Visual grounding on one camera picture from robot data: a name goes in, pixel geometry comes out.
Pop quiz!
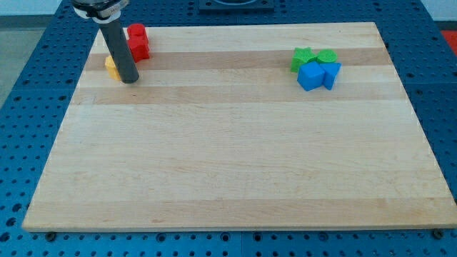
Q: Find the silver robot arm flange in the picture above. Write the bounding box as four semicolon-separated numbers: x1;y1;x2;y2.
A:
71;0;130;24

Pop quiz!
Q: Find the light wooden board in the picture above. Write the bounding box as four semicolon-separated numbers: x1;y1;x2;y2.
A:
22;22;456;232

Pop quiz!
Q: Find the blue cube block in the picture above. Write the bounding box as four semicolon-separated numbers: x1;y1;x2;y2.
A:
297;61;325;91

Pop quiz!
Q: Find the green star block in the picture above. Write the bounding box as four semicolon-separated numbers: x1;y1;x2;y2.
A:
290;47;317;73

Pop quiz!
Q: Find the blue triangle block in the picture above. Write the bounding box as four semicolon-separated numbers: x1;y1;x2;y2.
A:
320;63;342;90

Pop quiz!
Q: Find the red star block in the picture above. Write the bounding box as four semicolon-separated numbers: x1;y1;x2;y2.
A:
128;36;150;63

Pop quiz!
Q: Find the green cylinder block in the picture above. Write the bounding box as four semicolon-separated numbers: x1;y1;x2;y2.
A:
316;49;338;64

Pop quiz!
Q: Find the yellow block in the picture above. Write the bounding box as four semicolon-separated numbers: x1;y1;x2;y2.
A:
104;55;121;81

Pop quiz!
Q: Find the red cylinder block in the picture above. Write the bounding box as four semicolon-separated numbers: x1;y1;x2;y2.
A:
127;24;147;39

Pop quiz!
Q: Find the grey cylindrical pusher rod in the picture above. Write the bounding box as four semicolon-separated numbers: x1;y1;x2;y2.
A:
99;19;139;84

